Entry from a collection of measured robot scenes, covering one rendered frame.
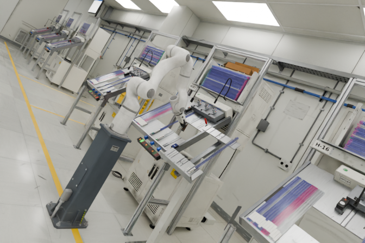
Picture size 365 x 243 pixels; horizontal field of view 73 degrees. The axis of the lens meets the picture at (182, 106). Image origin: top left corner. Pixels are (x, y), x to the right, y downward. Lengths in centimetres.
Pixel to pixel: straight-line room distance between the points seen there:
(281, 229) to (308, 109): 240
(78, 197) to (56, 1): 899
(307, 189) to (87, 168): 143
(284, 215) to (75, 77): 566
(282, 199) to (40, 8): 967
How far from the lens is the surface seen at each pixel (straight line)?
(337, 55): 402
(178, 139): 211
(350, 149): 192
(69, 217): 199
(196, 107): 240
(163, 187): 238
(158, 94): 352
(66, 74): 636
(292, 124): 371
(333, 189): 186
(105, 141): 174
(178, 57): 180
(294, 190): 176
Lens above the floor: 110
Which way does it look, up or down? level
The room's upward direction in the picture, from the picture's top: 30 degrees clockwise
